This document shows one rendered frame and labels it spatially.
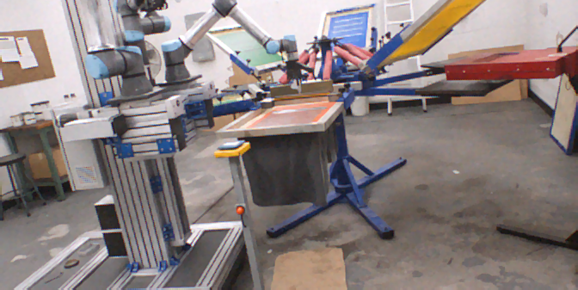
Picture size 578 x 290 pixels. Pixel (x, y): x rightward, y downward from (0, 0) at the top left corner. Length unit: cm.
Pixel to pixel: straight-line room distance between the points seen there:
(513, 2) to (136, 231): 559
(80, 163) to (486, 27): 552
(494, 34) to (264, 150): 493
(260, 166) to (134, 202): 75
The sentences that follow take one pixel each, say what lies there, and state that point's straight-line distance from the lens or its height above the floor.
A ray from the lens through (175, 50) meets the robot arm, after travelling 265.
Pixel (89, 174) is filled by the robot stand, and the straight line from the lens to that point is 264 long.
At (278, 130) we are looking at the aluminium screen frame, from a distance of 214.
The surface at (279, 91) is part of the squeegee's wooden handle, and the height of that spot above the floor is 107.
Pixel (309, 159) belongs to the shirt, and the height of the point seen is 78.
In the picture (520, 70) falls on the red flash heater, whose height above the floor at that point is 106.
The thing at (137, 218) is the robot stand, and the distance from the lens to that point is 267.
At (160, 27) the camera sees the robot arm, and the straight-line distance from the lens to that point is 201.
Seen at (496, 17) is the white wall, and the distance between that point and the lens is 672.
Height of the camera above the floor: 146
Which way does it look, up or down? 13 degrees down
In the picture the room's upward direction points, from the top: 9 degrees counter-clockwise
